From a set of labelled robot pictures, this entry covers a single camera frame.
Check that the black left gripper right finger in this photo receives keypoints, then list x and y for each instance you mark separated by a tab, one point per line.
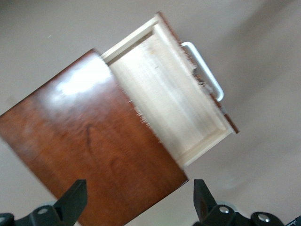
204	208

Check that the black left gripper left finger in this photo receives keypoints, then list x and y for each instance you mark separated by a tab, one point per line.
70	202

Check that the dark brown wooden cabinet box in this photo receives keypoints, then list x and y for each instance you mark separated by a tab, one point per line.
94	153

